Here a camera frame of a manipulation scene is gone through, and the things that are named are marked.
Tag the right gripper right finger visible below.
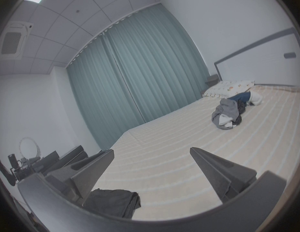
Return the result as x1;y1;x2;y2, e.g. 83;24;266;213
190;147;257;200

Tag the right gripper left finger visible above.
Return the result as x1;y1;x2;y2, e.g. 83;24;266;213
45;149;115;200

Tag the black T-shirt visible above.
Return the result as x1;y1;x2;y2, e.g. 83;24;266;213
83;188;142;219

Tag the bed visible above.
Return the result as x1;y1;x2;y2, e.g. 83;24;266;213
91;28;300;220

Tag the pile of clothes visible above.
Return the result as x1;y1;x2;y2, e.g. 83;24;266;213
211;92;263;130

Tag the black chest of drawers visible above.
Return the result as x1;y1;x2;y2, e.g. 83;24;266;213
44;145;89;177

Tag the round white mirror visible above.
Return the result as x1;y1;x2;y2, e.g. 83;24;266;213
19;137;41;159

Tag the blue-green curtain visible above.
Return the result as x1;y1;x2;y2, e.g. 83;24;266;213
102;3;211;125
66;32;146;152

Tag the white printed pillow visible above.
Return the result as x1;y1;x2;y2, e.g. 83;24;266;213
202;80;255;98

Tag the grey bedside table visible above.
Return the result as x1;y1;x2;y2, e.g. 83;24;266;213
201;74;219;97

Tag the white ceiling air conditioner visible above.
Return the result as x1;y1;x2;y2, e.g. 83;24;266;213
0;21;34;62

